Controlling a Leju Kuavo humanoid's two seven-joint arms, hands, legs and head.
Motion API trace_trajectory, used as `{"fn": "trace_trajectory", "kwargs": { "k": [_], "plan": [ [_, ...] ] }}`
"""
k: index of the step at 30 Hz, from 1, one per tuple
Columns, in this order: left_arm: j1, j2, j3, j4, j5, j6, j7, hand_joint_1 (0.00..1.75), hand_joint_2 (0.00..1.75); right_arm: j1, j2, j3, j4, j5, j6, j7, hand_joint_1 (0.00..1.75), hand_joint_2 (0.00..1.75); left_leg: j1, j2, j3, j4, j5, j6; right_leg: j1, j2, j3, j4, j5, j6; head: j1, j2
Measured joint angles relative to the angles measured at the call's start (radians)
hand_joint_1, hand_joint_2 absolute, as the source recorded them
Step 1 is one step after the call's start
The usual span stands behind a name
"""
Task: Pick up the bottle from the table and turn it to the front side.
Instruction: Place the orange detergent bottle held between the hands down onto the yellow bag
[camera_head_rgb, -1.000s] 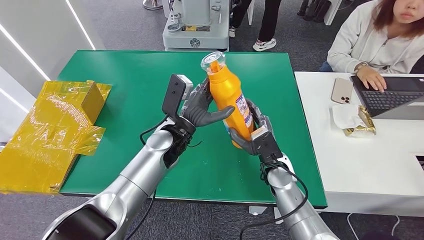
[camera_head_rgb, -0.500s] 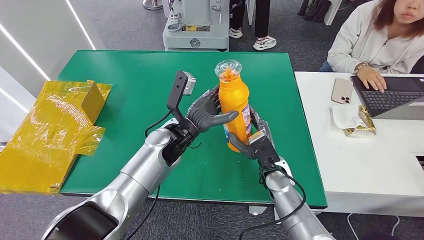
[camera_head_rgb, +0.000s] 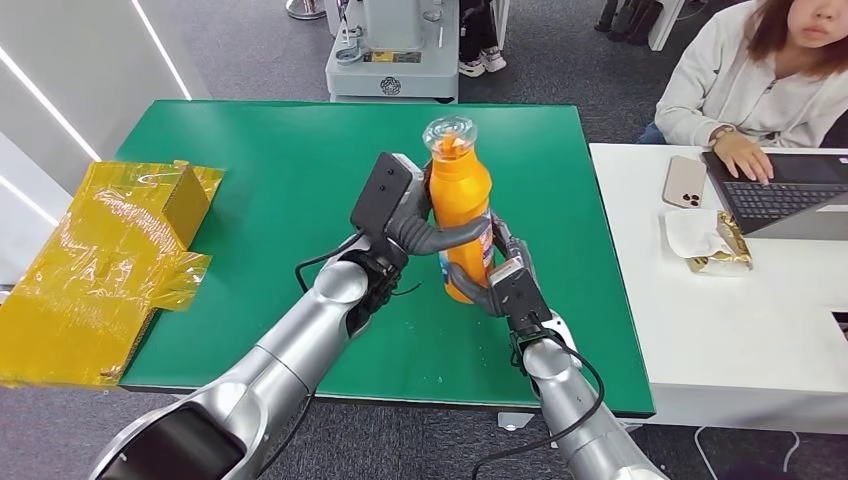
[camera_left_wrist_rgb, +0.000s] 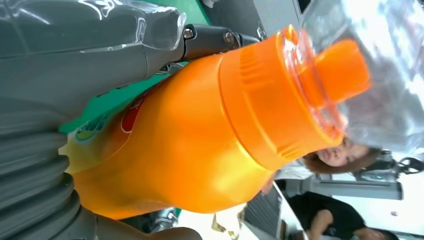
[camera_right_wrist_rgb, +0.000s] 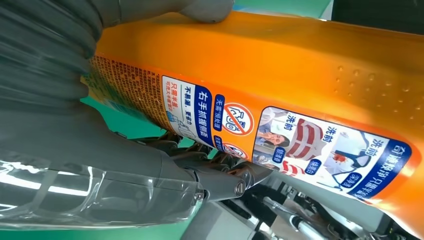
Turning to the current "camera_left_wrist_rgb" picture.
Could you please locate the orange detergent bottle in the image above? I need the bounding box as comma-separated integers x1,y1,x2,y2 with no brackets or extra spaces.
58,23,372,221

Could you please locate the white desk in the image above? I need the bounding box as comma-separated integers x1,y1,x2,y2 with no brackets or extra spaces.
177,202,248,240

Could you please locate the dark laptop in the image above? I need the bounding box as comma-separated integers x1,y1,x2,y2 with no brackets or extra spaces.
243,183,309,240

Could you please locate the person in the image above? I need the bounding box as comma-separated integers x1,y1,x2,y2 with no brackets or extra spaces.
261,137,382,196
287,191,400,240

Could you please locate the grey machine base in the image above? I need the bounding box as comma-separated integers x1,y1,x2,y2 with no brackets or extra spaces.
253,0,424,154

